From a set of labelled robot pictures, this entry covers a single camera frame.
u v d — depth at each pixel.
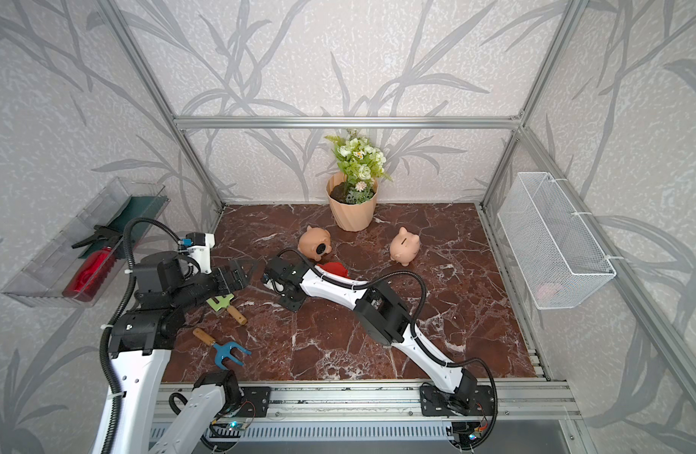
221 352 0.81
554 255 0.62
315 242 0.99
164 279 0.48
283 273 0.73
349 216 1.02
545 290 0.72
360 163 0.94
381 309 0.60
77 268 0.63
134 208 0.74
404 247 0.96
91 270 0.59
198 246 0.58
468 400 0.63
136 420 0.39
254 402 0.73
